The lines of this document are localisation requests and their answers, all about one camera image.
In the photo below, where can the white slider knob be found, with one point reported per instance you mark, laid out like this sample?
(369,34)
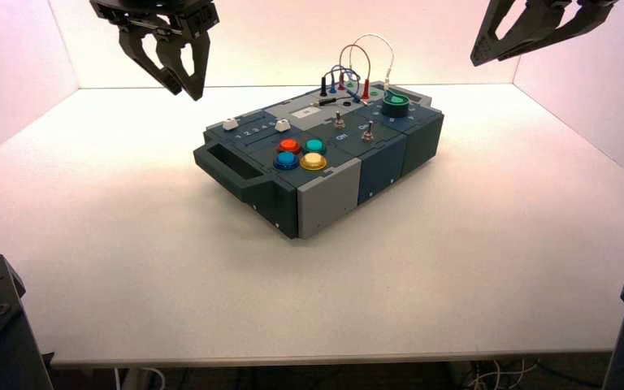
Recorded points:
(283,125)
(230,124)

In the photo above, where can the red push button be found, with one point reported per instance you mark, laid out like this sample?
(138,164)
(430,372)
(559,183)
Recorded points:
(289,146)

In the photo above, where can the green rotary knob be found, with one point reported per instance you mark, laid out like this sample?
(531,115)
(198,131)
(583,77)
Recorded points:
(395,107)

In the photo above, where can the green push button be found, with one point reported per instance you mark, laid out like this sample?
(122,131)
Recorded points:
(315,146)

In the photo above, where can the yellow push button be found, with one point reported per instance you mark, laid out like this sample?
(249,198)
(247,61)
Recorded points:
(313,161)

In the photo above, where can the dark blue grey task box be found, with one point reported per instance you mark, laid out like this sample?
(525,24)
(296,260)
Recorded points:
(328,199)

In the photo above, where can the metal toggle switch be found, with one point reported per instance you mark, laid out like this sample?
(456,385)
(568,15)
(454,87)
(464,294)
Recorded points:
(367,133)
(339,122)

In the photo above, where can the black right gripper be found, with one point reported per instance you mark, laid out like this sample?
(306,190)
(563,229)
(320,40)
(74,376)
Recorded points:
(576,2)

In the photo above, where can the blue push button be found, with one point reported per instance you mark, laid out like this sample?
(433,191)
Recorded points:
(286,160)

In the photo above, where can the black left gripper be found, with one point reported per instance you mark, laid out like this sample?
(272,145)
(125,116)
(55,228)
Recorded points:
(183,16)

